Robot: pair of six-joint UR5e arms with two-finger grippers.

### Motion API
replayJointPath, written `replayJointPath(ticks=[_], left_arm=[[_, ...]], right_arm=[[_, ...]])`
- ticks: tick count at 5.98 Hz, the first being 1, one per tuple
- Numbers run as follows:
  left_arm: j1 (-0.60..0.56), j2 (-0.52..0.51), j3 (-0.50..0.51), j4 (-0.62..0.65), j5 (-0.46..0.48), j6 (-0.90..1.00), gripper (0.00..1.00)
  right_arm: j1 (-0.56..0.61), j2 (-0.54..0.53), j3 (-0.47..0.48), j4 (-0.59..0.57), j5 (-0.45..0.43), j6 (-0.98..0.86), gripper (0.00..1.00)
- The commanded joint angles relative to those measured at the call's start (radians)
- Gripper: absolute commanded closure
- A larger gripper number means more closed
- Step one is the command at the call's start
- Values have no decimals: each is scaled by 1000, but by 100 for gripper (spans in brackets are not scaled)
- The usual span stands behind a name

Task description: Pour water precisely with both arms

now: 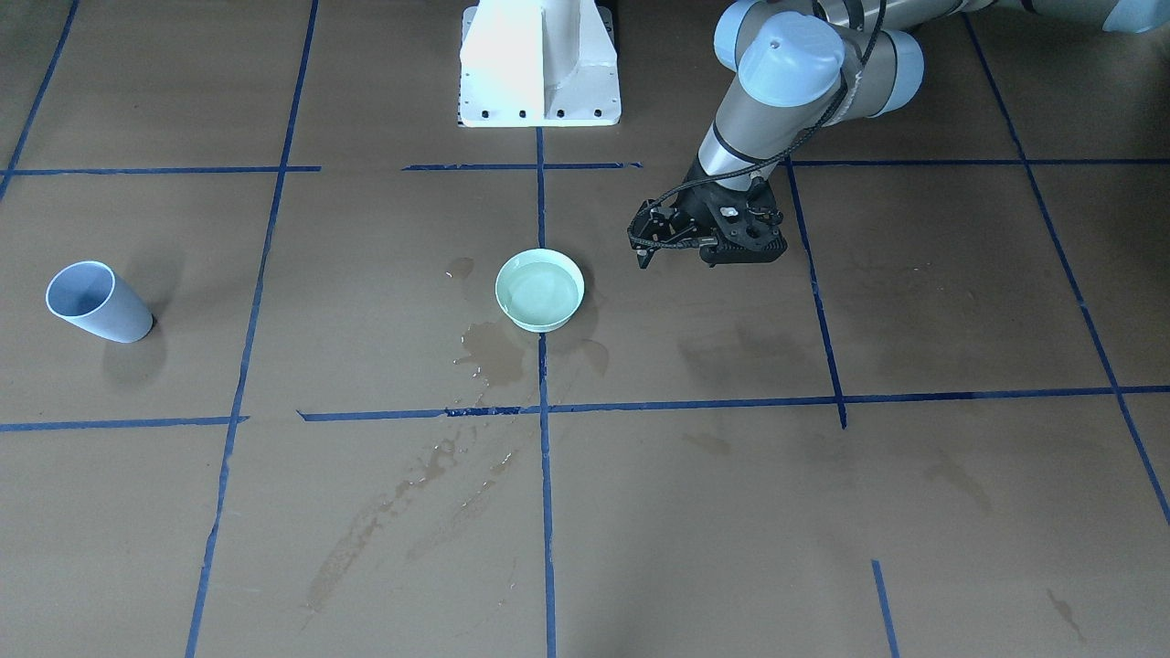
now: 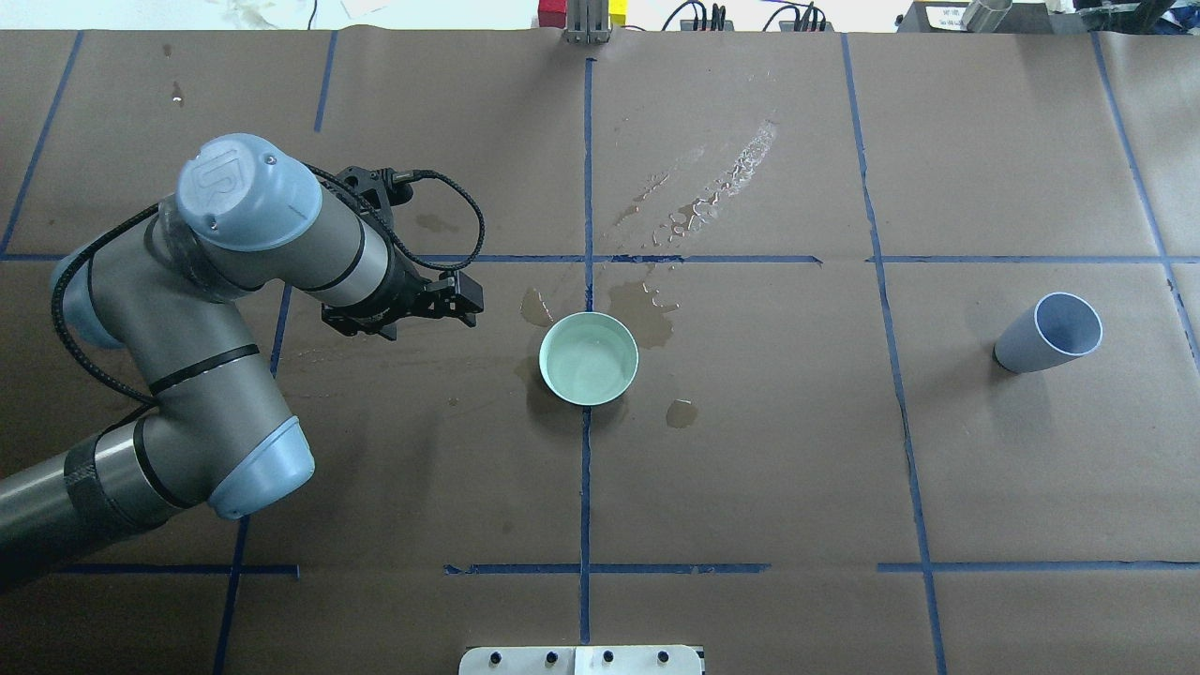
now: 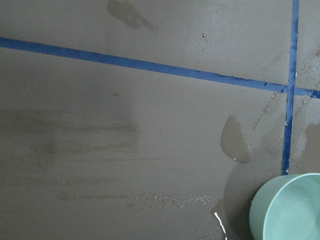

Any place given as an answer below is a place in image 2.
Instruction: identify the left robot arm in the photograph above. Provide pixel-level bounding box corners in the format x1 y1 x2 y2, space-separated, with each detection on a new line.
1 133 485 591

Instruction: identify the silver metal can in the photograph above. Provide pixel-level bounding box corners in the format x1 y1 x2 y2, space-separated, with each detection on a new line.
961 0 1014 34

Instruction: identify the light blue cup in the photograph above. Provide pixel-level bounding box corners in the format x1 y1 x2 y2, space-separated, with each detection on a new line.
992 292 1104 374

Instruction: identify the aluminium frame post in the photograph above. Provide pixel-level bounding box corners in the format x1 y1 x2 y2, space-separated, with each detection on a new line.
562 0 612 44

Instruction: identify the mint green bowl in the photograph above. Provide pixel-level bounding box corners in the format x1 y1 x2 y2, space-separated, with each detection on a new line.
538 311 641 406

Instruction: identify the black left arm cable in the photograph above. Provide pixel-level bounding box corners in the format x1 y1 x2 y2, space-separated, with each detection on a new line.
52 167 487 406

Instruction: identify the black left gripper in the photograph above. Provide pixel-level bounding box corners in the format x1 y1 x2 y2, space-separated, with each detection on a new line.
322 265 485 340

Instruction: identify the white mounting plate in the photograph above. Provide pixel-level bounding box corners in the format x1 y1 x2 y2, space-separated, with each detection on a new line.
457 644 707 674

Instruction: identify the yellow block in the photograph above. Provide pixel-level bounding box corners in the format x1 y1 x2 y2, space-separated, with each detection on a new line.
608 0 629 26

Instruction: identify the red block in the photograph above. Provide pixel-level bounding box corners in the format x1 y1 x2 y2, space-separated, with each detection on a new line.
536 0 568 29

